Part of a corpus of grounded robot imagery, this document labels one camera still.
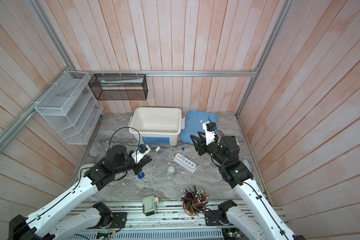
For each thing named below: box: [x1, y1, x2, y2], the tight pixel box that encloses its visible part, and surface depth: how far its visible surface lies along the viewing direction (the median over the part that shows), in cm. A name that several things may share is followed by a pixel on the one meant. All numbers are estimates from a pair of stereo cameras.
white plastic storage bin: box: [128, 107, 185, 146], surface depth 103 cm
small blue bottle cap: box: [137, 172, 145, 179], surface depth 90 cm
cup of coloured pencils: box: [179, 183, 209, 217], surface depth 68 cm
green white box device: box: [142, 195, 164, 217], surface depth 76 cm
